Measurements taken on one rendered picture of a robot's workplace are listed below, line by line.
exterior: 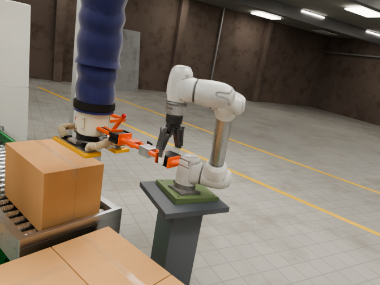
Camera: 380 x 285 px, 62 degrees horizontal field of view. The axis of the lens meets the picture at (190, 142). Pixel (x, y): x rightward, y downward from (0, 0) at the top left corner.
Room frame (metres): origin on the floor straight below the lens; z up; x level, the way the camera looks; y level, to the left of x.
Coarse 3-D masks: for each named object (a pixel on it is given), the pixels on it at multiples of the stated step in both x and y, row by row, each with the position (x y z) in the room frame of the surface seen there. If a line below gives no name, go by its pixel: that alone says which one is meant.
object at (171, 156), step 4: (156, 152) 1.36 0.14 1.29; (168, 152) 1.39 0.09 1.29; (156, 156) 1.35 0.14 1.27; (168, 156) 1.33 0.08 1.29; (172, 156) 1.34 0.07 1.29; (176, 156) 1.35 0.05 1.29; (156, 160) 1.35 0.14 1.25; (164, 160) 1.34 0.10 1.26; (168, 160) 1.31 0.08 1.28; (172, 160) 1.33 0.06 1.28; (164, 164) 1.34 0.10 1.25; (168, 164) 1.31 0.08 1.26; (168, 168) 1.31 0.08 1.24
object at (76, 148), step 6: (54, 138) 1.71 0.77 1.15; (60, 138) 1.70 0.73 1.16; (66, 138) 1.72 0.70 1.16; (66, 144) 1.63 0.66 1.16; (72, 144) 1.63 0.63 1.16; (78, 144) 1.65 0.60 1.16; (84, 144) 1.60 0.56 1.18; (72, 150) 1.59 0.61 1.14; (78, 150) 1.56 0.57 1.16; (84, 150) 1.57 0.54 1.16; (96, 150) 1.60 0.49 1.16; (84, 156) 1.52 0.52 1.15; (90, 156) 1.54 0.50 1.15; (96, 156) 1.57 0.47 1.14
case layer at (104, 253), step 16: (80, 240) 1.67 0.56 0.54; (96, 240) 1.70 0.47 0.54; (112, 240) 1.73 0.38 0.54; (32, 256) 1.46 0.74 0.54; (48, 256) 1.48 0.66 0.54; (64, 256) 1.51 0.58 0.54; (80, 256) 1.53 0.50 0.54; (96, 256) 1.55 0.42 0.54; (112, 256) 1.58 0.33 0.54; (128, 256) 1.60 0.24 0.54; (144, 256) 1.63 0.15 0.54; (0, 272) 1.31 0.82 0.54; (16, 272) 1.33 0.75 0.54; (32, 272) 1.35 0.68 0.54; (48, 272) 1.36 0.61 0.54; (64, 272) 1.39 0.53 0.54; (80, 272) 1.41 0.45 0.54; (96, 272) 1.43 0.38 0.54; (112, 272) 1.45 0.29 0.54; (128, 272) 1.47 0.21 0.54; (144, 272) 1.49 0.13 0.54; (160, 272) 1.51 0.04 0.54
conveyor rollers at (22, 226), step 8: (0, 144) 3.00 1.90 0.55; (0, 152) 2.82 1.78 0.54; (0, 160) 2.65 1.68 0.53; (0, 168) 2.49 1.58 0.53; (0, 176) 2.33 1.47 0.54; (0, 184) 2.18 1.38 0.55; (0, 192) 2.09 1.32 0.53; (0, 200) 2.01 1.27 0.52; (8, 200) 1.98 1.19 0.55; (0, 208) 1.86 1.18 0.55; (8, 208) 1.89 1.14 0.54; (16, 208) 1.93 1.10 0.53; (8, 216) 1.81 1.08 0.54; (16, 216) 1.85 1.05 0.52; (16, 224) 1.76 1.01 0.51; (24, 224) 1.73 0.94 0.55; (24, 232) 1.65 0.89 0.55; (32, 232) 1.67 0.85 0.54
